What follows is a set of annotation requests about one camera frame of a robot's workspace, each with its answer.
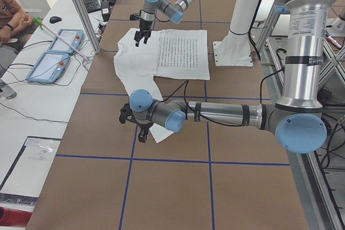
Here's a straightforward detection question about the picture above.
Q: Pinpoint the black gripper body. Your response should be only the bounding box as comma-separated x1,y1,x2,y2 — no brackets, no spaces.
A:
137,122,153,133
134,19,153,39

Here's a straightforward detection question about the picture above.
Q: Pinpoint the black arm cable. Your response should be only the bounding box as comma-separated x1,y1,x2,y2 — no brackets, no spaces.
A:
145,0,173,23
161,62,286,127

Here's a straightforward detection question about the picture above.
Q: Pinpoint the black computer mouse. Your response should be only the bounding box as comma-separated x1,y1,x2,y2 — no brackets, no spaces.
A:
49,16,62,24

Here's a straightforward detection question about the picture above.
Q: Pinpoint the upper blue teach pendant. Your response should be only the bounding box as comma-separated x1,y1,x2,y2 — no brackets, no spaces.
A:
48,29,84,54

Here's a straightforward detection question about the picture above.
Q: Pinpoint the blue teach pendant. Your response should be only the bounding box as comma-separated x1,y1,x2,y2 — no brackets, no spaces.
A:
48,29,84,54
26,52,70,83

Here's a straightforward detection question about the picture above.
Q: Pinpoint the black keyboard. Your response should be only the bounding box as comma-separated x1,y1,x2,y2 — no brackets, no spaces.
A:
82,0,101,13

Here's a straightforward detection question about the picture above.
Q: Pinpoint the seated person orange shirt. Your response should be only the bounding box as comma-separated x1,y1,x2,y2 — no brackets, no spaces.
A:
0,0,36,77

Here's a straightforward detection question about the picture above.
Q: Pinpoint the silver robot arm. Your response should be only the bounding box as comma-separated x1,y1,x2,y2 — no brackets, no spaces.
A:
121,0,344,154
133,0,194,47

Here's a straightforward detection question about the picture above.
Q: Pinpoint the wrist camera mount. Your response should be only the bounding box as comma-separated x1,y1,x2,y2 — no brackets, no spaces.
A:
129,12,141,21
119,103,137,124

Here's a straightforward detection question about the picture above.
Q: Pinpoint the white long-sleeve printed shirt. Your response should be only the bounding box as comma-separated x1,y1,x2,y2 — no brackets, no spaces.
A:
113,27,211,144

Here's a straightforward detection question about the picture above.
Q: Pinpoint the aluminium frame post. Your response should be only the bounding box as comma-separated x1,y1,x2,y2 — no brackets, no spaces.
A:
72,0,100,54

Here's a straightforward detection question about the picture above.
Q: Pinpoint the white central pillar mount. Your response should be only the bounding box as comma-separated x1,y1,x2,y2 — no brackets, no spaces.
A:
213,0,260,67

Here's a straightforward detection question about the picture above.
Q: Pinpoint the lower blue teach pendant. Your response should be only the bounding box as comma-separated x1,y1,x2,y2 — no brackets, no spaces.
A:
26,52,70,83

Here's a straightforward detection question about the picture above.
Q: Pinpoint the metal rod green tip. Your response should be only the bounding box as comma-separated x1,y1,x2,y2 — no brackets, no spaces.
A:
32,17,93,61

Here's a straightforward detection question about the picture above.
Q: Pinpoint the plastic sheet bag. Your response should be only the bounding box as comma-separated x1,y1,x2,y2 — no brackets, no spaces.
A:
1,136,61,206

